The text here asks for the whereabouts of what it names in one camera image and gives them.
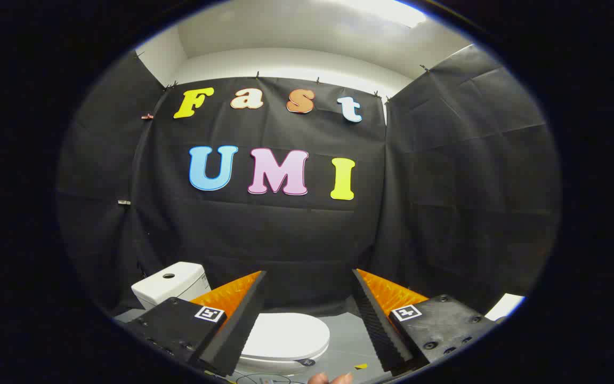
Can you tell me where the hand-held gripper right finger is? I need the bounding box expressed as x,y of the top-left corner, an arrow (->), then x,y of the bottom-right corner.
352,268 -> 499,374

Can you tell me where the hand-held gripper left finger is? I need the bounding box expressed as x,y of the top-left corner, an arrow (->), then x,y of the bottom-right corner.
124,270 -> 266,377

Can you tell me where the white ceramic toilet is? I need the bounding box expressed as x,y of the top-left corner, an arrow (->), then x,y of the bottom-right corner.
131,261 -> 331,375

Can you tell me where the black backdrop cloth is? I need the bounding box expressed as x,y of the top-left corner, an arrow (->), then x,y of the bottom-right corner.
55,45 -> 561,321

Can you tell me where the thin black cable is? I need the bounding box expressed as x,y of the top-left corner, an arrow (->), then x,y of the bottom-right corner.
234,372 -> 308,384

